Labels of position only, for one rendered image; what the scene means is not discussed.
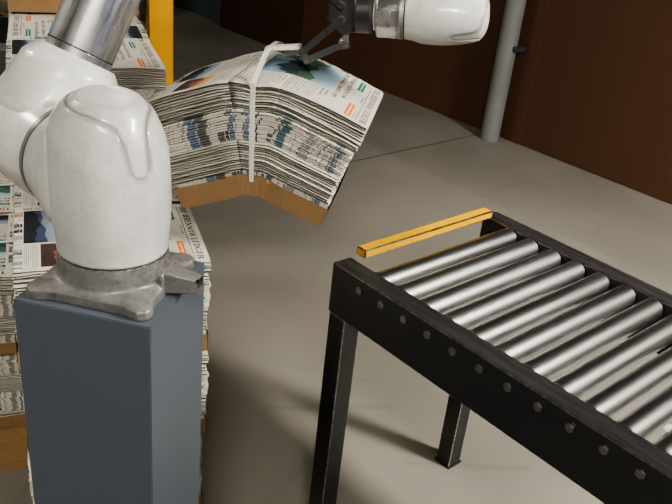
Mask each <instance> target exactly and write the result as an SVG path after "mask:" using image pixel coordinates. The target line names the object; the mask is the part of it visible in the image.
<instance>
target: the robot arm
mask: <svg viewBox="0 0 672 504"><path fill-rule="evenodd" d="M140 1H141V0H62V1H61V4H60V6H59V9H58V11H57V13H56V16H55V18H54V20H53V23H52V25H51V27H50V30H49V32H48V34H47V37H46V39H45V41H43V40H41V39H37V40H35V41H32V42H30V43H28V44H26V45H24V46H22V47H21V49H20V50H19V52H18V54H17V55H16V56H15V58H14V59H13V60H12V62H11V63H10V64H9V66H8V67H7V68H6V69H5V71H4V72H3V73H2V74H1V76H0V172H1V173H2V174H3V175H4V176H5V177H6V178H7V179H9V180H10V181H11V182H12V183H14V184H15V185H16V186H18V187H19V188H20V189H22V190H23V191H25V192H27V193H28V194H30V195H32V196H34V197H35V198H36V199H37V201H38V202H39V204H40V206H41V207H42V209H43V211H44V213H45V214H46V216H47V218H48V220H49V221H50V222H52V223H53V229H54V234H55V240H56V264H55V265H54V266H53V267H52V268H51V269H50V270H48V271H47V272H46V273H45V274H44V275H42V276H40V277H39V278H37V279H34V280H33V281H31V282H29V283H28V284H27V286H26V293H27V297H28V298H30V299H33V300H48V301H56V302H61V303H66V304H70V305H75V306H80V307H85V308H89V309H94V310H99V311H104V312H109V313H113V314H118V315H121V316H124V317H126V318H128V319H131V320H133V321H139V322H141V321H147V320H149V319H151V318H152V317H153V315H154V310H155V307H156V306H157V305H158V303H159V302H160V301H161V300H162V299H163V298H164V296H165V295H166V294H167V293H172V294H198V293H199V292H200V291H201V286H202V285H203V277H202V275H201V274H199V273H196V272H194V271H191V270H192V269H193V268H194V257H193V256H192V255H190V254H187V253H178V252H170V251H169V232H170V224H171V208H172V187H171V164H170V153H169V146H168V142H167V138H166V134H165V132H164V129H163V126H162V124H161V122H160V120H159V117H158V115H157V114H156V112H155V110H154V109H153V107H152V105H151V104H150V103H149V102H148V101H146V100H145V99H144V98H143V97H142V96H141V95H139V94H138V93H137V92H135V91H133V90H130V89H128V88H125V87H121V86H118V83H117V80H116V77H115V74H113V73H111V72H110V70H111V68H112V66H113V63H114V61H115V59H116V56H117V54H118V52H119V50H120V47H121V45H122V43H123V40H124V38H125V36H126V33H127V31H128V29H129V26H130V24H131V22H132V20H133V17H134V15H135V13H136V10H137V8H138V6H139V3H140ZM327 10H328V14H327V20H328V23H329V24H330V25H329V26H328V27H327V28H326V29H324V30H323V31H322V32H321V33H320V34H318V35H317V36H316V37H315V38H314V39H312V40H311V41H310V42H309V43H308V44H306V45H305V46H304V47H302V43H297V44H277V45H276V46H274V48H273V49H272V50H270V51H281V50H284V55H286V56H289V55H300V56H301V57H302V59H303V63H304V64H309V63H311V62H313V61H315V60H317V59H320V58H322V57H324V56H326V55H328V54H330V53H332V52H335V51H337V50H343V49H348V48H349V47H350V46H351V42H350V40H349V34H350V33H368V34H372V33H373V32H374V31H375V33H376V36H377V37H378V38H379V37H380V38H390V39H399V40H402V39H406V40H411V41H415V42H417V43H420V44H427V45H440V46H446V45H462V44H469V43H473V42H477V41H480V40H481V39H482V37H483V36H484V35H485V33H486V31H487V28H488V24H489V18H490V1H489V0H329V1H328V3H327ZM334 29H336V30H337V31H338V32H340V33H341V34H342V35H343V37H342V38H340V39H339V41H338V42H337V43H334V44H332V45H330V46H328V47H326V48H324V49H322V50H319V51H317V52H315V53H313V54H311V55H309V53H308V51H309V50H310V49H311V48H313V47H314V46H315V45H316V44H317V43H319V42H320V41H321V40H322V39H324V38H325V37H326V36H327V35H328V34H330V33H331V32H332V31H333V30H334ZM301 47H302V48H301Z"/></svg>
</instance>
